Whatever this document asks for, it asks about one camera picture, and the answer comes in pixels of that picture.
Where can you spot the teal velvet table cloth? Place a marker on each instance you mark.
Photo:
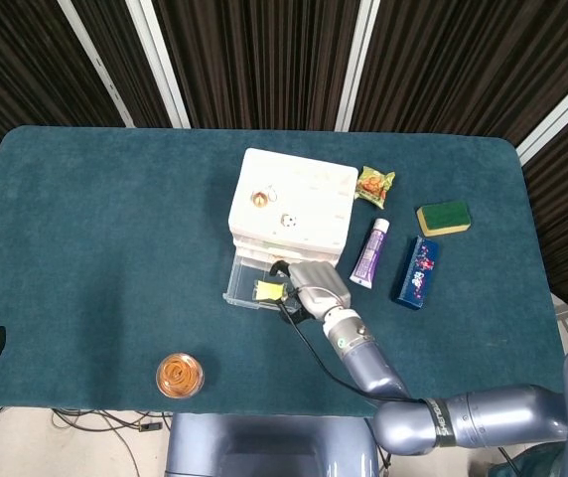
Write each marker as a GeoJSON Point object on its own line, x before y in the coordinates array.
{"type": "Point", "coordinates": [115, 248]}

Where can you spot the dark brown pleated curtain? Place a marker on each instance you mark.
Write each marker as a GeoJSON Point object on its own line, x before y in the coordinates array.
{"type": "Point", "coordinates": [264, 49]}

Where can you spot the green yellow snack packet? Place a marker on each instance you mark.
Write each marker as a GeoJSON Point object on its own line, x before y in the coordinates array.
{"type": "Point", "coordinates": [374, 186]}

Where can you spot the thin white frame post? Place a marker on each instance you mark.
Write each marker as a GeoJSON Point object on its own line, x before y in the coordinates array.
{"type": "Point", "coordinates": [98, 64]}

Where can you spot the clear jar of rubber bands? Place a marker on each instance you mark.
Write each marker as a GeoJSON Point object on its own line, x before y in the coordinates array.
{"type": "Point", "coordinates": [180, 375]}

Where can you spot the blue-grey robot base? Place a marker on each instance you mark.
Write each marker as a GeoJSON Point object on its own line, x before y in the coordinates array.
{"type": "Point", "coordinates": [264, 447]}

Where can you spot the purple white toothpaste tube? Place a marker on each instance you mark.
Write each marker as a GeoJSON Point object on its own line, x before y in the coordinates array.
{"type": "Point", "coordinates": [369, 256]}

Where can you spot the yellow sticky note pad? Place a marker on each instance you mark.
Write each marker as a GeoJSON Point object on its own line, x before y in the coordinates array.
{"type": "Point", "coordinates": [266, 290]}

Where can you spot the dark blue patterned box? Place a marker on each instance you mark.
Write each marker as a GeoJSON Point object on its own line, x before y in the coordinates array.
{"type": "Point", "coordinates": [417, 273]}

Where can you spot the small white dotted ball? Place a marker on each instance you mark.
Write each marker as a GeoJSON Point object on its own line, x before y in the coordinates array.
{"type": "Point", "coordinates": [289, 220]}

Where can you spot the white plastic drawer cabinet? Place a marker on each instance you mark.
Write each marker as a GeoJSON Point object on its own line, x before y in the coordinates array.
{"type": "Point", "coordinates": [294, 199]}

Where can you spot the wide white frame post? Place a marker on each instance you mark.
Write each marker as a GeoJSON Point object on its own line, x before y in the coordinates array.
{"type": "Point", "coordinates": [562, 107]}
{"type": "Point", "coordinates": [160, 64]}
{"type": "Point", "coordinates": [358, 64]}

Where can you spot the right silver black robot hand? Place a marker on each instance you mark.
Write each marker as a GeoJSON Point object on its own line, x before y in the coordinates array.
{"type": "Point", "coordinates": [321, 285]}

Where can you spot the green yellow sponge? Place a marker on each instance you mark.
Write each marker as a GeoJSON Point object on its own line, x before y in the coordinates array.
{"type": "Point", "coordinates": [444, 216]}

